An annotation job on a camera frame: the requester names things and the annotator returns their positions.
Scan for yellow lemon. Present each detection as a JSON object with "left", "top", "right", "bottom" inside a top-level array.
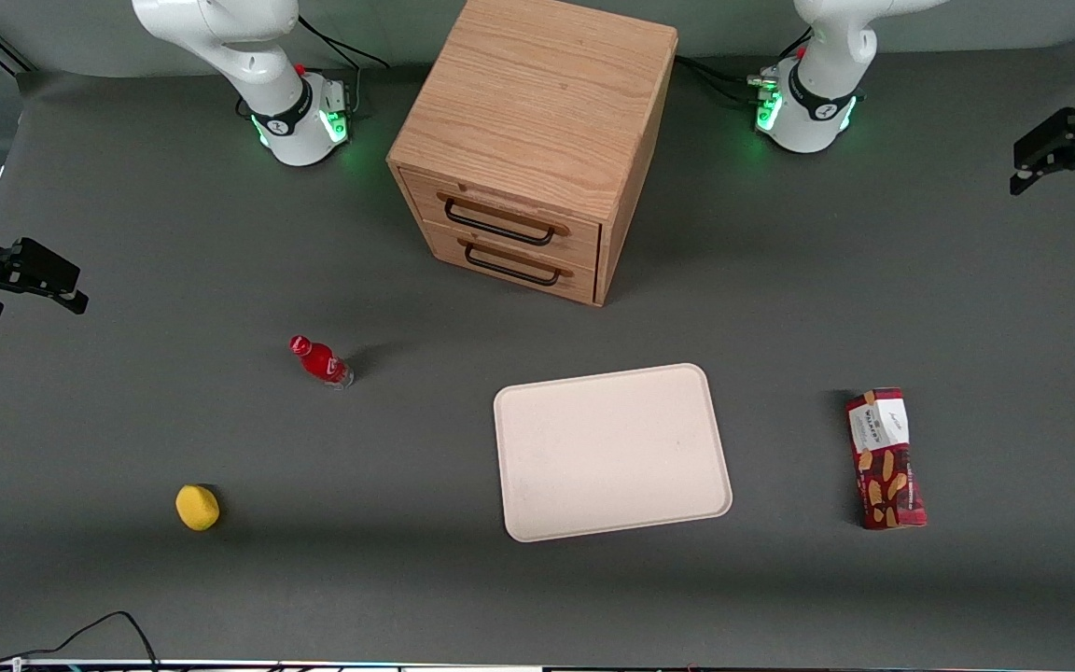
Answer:
[{"left": 175, "top": 483, "right": 221, "bottom": 532}]

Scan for black right base cable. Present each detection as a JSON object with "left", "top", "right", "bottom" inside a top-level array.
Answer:
[{"left": 297, "top": 13, "right": 391, "bottom": 119}]

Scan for black left base cables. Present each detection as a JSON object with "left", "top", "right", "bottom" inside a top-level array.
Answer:
[{"left": 675, "top": 26, "right": 814, "bottom": 109}]

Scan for red soda bottle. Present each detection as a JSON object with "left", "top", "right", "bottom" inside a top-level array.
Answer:
[{"left": 288, "top": 335, "right": 356, "bottom": 391}]

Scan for wooden drawer cabinet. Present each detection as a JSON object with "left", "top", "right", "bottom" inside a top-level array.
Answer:
[{"left": 386, "top": 0, "right": 680, "bottom": 309}]

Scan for wooden drawer front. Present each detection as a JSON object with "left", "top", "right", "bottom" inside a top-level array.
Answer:
[
  {"left": 420, "top": 221, "right": 598, "bottom": 305},
  {"left": 398, "top": 167, "right": 603, "bottom": 273}
]

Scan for beige rectangular tray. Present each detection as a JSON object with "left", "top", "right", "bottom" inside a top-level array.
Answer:
[{"left": 493, "top": 363, "right": 734, "bottom": 544}]

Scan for black metal drawer handle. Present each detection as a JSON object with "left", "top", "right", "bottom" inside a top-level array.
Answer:
[
  {"left": 437, "top": 190, "right": 570, "bottom": 247},
  {"left": 458, "top": 237, "right": 575, "bottom": 287}
]

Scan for red cookie box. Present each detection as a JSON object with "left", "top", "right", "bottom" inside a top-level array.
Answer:
[{"left": 843, "top": 387, "right": 929, "bottom": 531}]

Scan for thin black loose cable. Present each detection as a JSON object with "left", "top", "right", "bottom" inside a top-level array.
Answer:
[{"left": 0, "top": 610, "right": 161, "bottom": 672}]

